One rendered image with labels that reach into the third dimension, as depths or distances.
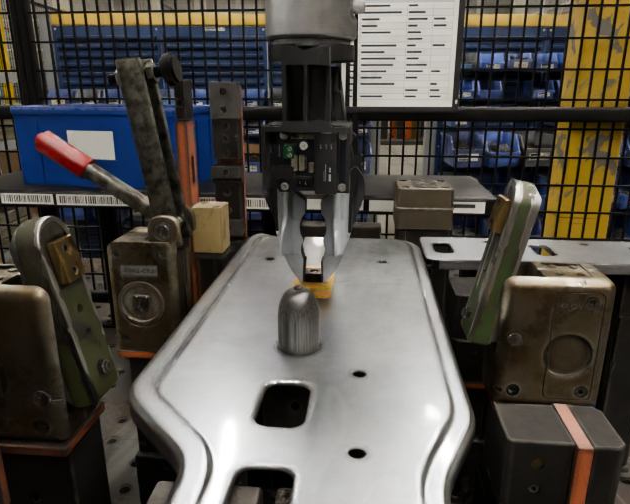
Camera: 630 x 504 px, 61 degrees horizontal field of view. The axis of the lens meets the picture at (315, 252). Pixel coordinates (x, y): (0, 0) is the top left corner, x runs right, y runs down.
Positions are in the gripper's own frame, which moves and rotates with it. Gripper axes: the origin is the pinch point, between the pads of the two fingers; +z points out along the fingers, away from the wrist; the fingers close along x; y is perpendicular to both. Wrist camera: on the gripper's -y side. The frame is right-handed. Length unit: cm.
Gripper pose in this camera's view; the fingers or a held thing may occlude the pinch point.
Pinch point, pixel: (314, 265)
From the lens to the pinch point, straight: 52.6
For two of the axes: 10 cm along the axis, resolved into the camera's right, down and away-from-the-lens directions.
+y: -0.9, 3.0, -9.5
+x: 10.0, 0.3, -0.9
